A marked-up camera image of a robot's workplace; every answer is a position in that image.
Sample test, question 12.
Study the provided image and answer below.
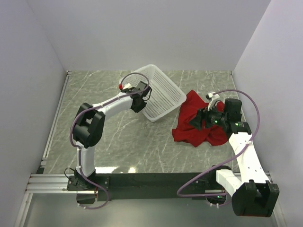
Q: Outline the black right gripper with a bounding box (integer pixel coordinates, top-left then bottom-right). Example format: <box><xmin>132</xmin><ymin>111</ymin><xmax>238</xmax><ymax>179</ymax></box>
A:
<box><xmin>188</xmin><ymin>101</ymin><xmax>228</xmax><ymax>130</ymax></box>

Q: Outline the red t shirt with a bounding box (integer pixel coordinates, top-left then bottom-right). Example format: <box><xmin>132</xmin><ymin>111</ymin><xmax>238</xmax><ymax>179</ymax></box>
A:
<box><xmin>171</xmin><ymin>90</ymin><xmax>229</xmax><ymax>148</ymax></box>

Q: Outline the white plastic basket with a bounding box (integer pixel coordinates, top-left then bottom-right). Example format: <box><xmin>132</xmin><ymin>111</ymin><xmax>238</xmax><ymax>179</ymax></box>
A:
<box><xmin>119</xmin><ymin>64</ymin><xmax>187</xmax><ymax>123</ymax></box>

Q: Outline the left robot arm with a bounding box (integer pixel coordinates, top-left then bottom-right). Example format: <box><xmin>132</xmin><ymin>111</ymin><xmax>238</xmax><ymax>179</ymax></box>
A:
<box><xmin>70</xmin><ymin>81</ymin><xmax>152</xmax><ymax>190</ymax></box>

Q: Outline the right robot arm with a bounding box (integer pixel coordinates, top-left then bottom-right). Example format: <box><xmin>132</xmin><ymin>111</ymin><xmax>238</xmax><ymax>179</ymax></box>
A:
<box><xmin>189</xmin><ymin>98</ymin><xmax>279</xmax><ymax>217</ymax></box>

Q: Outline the black base beam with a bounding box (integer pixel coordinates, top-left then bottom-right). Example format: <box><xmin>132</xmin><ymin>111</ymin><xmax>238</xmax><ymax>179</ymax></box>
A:
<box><xmin>66</xmin><ymin>172</ymin><xmax>224</xmax><ymax>202</ymax></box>

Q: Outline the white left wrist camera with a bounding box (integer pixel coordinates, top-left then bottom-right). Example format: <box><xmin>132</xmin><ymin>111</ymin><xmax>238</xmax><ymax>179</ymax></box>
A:
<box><xmin>119</xmin><ymin>83</ymin><xmax>133</xmax><ymax>92</ymax></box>

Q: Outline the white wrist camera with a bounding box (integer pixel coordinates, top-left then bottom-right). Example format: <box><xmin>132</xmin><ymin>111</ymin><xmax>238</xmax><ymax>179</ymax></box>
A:
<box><xmin>206</xmin><ymin>92</ymin><xmax>220</xmax><ymax>111</ymax></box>
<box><xmin>119</xmin><ymin>83</ymin><xmax>133</xmax><ymax>92</ymax></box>

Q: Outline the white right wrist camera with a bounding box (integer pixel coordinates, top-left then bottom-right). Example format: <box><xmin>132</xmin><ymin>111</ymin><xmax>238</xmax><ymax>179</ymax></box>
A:
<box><xmin>206</xmin><ymin>92</ymin><xmax>220</xmax><ymax>111</ymax></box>

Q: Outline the aluminium frame rail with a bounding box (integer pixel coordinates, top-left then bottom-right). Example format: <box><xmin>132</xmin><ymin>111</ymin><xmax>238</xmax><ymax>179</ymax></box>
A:
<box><xmin>25</xmin><ymin>70</ymin><xmax>71</xmax><ymax>194</ymax></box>

